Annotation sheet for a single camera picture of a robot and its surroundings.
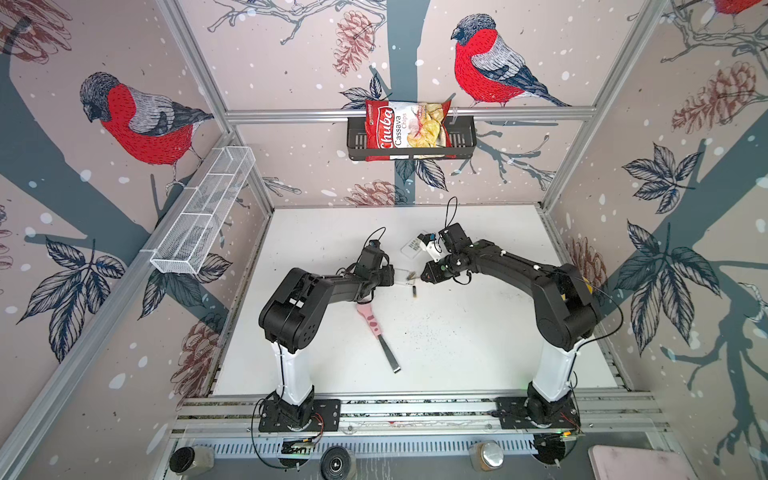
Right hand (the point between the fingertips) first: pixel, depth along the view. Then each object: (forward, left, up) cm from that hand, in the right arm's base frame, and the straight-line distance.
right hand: (421, 280), depth 93 cm
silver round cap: (-44, -13, +5) cm, 46 cm away
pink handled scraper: (-9, +17, -3) cm, 19 cm away
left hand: (+5, +11, -2) cm, 12 cm away
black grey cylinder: (-48, +49, +6) cm, 69 cm away
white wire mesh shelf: (+5, +59, +27) cm, 66 cm away
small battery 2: (-1, +2, -6) cm, 6 cm away
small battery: (+4, +4, -3) cm, 6 cm away
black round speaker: (-47, +18, +7) cm, 51 cm away
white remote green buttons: (+16, +3, -3) cm, 16 cm away
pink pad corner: (-43, -44, -5) cm, 62 cm away
